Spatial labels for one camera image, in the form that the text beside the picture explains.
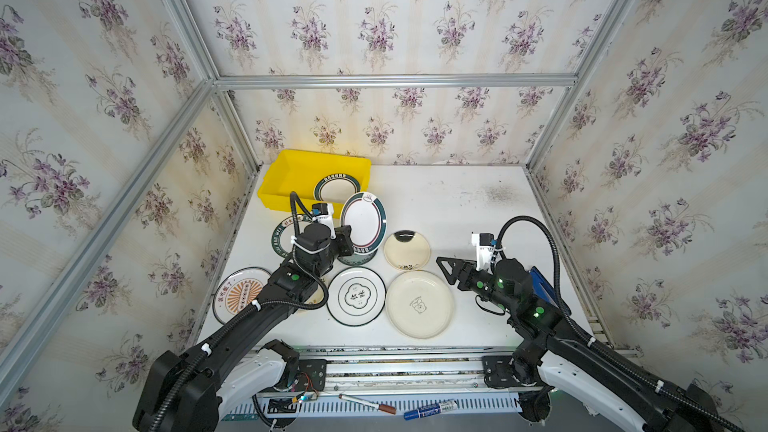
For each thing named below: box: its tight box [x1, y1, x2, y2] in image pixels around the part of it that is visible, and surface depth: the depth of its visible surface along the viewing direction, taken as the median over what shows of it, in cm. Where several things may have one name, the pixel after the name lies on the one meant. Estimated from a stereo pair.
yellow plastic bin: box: [258, 150, 372, 218], surface depth 118 cm
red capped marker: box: [338, 393, 397, 415], surface depth 71 cm
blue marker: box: [403, 400, 458, 421], surface depth 69 cm
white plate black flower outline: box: [326, 266, 387, 327], surface depth 88 cm
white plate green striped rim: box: [340, 192, 387, 256], surface depth 86 cm
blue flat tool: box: [530, 266, 559, 308], surface depth 89 cm
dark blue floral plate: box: [337, 249, 379, 266], surface depth 95 cm
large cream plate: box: [385, 270, 455, 339], surface depth 86 cm
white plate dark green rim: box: [313, 173, 361, 205], surface depth 114 cm
